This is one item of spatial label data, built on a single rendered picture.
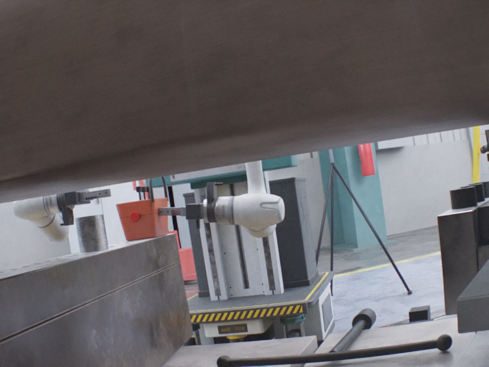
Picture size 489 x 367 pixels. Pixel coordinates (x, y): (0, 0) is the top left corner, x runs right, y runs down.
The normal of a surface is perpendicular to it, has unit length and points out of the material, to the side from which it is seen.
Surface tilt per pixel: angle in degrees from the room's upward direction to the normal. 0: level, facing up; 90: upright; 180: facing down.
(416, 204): 90
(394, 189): 90
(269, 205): 74
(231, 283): 90
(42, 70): 90
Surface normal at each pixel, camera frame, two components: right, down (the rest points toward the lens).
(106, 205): 0.23, -0.06
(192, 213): -0.11, 0.00
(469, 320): -0.48, 0.05
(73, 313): 0.98, -0.14
